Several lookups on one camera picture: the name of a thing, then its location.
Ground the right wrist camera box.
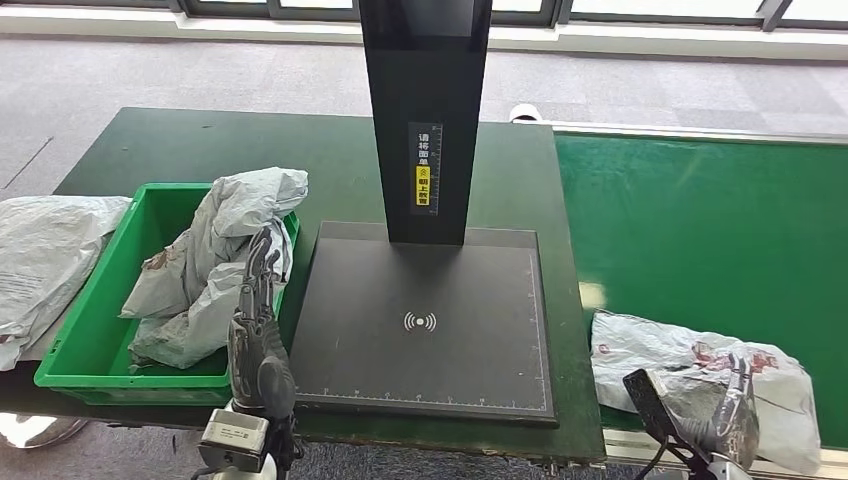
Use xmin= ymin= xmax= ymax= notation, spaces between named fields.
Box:
xmin=622 ymin=368 xmax=713 ymax=465

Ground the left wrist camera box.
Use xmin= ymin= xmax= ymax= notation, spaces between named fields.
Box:
xmin=197 ymin=408 xmax=272 ymax=475

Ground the grey parcel bag brown stain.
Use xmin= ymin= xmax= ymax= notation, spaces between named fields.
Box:
xmin=127 ymin=221 xmax=295 ymax=371
xmin=119 ymin=166 xmax=310 ymax=321

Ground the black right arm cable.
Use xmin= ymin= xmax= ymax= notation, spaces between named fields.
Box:
xmin=632 ymin=440 xmax=670 ymax=480

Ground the white window sill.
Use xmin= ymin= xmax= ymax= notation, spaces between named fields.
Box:
xmin=0 ymin=7 xmax=848 ymax=66

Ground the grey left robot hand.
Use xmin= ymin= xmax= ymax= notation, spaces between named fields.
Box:
xmin=227 ymin=227 xmax=297 ymax=422

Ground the round silver metal base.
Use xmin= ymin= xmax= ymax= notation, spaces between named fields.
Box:
xmin=0 ymin=410 xmax=91 ymax=452

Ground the dark green table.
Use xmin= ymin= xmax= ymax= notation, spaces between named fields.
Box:
xmin=0 ymin=107 xmax=607 ymax=465

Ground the green conveyor belt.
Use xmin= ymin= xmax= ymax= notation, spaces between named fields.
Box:
xmin=553 ymin=132 xmax=848 ymax=450

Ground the silver conveyor frame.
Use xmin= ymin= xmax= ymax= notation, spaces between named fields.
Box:
xmin=510 ymin=119 xmax=848 ymax=480

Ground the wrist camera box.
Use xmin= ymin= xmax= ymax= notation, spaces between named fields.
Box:
xmin=622 ymin=368 xmax=713 ymax=465
xmin=197 ymin=408 xmax=272 ymax=475

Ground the black inbound scanner machine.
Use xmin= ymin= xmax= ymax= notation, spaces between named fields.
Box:
xmin=288 ymin=0 xmax=558 ymax=425

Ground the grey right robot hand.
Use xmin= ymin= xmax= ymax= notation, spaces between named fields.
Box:
xmin=662 ymin=354 xmax=762 ymax=472

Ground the black yellow warning label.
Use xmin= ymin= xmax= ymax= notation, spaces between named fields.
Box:
xmin=407 ymin=121 xmax=443 ymax=217

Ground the green plastic crate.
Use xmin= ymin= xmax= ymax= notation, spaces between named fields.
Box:
xmin=34 ymin=183 xmax=301 ymax=407

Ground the dark window frame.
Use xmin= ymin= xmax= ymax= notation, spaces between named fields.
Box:
xmin=0 ymin=0 xmax=848 ymax=34

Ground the white parcel bag red print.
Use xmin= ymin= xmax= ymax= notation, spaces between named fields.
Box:
xmin=589 ymin=311 xmax=823 ymax=476

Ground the flat white printed parcel bag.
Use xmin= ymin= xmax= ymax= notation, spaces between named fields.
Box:
xmin=0 ymin=195 xmax=134 ymax=372

